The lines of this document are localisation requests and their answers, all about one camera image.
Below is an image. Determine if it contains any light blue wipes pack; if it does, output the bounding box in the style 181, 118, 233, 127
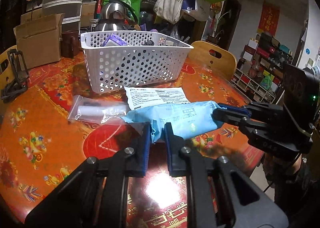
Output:
121, 101, 223, 143

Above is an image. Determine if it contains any clear zip bag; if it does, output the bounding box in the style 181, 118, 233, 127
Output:
67, 95, 130, 125

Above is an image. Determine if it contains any purple tissue pack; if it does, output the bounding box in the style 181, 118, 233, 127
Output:
101, 34, 127, 47

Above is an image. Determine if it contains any grey knit glove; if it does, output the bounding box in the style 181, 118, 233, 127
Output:
143, 40, 155, 46

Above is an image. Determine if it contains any white cubby shelf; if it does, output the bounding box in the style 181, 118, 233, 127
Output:
230, 32, 293, 103

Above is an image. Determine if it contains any wooden chair right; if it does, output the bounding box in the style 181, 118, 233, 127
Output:
188, 41, 236, 81

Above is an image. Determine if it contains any wooden chair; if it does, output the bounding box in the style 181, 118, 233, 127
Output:
0, 45, 17, 90
188, 41, 236, 81

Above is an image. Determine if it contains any white printed paper sheet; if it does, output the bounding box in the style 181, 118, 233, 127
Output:
124, 87, 189, 110

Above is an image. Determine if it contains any red floral tablecloth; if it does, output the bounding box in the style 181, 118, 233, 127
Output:
1, 53, 263, 227

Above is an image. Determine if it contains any white perforated plastic basket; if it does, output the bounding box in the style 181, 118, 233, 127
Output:
80, 30, 193, 94

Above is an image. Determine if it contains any beige canvas tote bag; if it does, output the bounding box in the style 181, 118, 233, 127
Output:
153, 0, 183, 24

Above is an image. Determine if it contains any brown mug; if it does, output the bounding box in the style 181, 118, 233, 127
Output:
60, 31, 80, 58

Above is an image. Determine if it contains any black phone stand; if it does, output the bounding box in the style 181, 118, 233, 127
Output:
1, 48, 29, 103

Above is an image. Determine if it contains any steel kettle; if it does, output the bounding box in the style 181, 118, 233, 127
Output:
94, 0, 138, 31

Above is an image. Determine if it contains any wooden chair left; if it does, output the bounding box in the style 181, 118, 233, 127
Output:
0, 45, 17, 90

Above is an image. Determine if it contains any cardboard box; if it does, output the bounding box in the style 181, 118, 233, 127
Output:
14, 13, 64, 69

